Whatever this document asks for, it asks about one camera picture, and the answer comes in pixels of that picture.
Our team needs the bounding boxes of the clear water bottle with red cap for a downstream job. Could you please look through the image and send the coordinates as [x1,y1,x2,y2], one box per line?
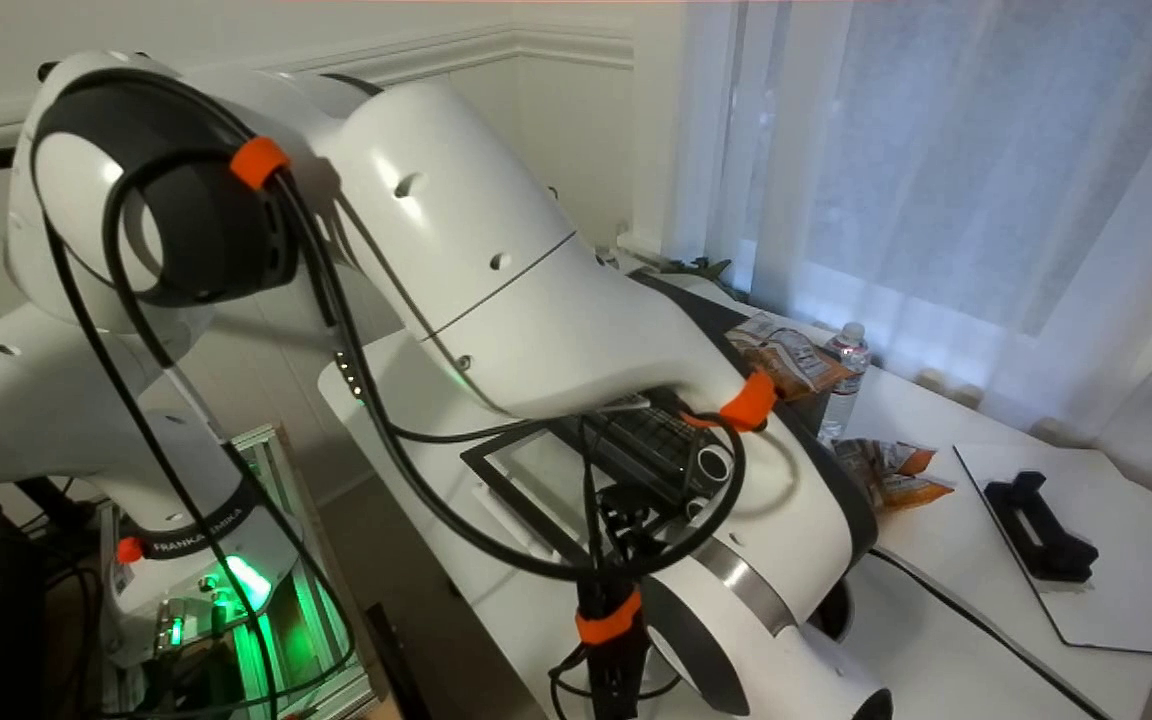
[825,321,876,440]

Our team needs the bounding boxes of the green-lit metal frame base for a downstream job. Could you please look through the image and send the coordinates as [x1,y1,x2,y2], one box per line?
[104,418,384,720]

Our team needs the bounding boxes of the white flat board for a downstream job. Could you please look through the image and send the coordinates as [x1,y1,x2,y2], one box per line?
[949,440,1152,663]

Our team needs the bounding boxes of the black toaster oven body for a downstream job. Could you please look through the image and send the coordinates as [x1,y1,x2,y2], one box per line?
[627,263,882,550]

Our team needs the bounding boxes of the orange snack bag with white label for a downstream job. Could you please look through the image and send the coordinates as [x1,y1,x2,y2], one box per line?
[722,313,863,401]

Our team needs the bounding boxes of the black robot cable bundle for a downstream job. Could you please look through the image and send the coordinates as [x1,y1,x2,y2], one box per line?
[26,129,785,720]

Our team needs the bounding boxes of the black power cable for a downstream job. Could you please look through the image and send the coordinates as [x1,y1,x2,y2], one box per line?
[863,541,1102,720]

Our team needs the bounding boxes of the white sheer curtain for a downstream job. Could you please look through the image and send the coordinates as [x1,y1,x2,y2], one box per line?
[664,0,1152,469]

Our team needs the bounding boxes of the glass oven door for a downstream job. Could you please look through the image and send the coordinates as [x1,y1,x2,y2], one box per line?
[458,418,596,565]

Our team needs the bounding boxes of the crumpled orange snack bag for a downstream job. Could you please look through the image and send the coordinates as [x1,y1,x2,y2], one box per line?
[831,434,955,521]

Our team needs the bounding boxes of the green plant sprigs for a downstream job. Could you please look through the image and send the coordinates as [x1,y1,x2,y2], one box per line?
[613,240,745,296]

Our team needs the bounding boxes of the black clamp-shaped object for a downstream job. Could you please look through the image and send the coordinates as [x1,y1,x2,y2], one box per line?
[979,469,1102,586]

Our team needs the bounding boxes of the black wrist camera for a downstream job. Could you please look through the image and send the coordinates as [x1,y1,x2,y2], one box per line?
[587,403,745,513]

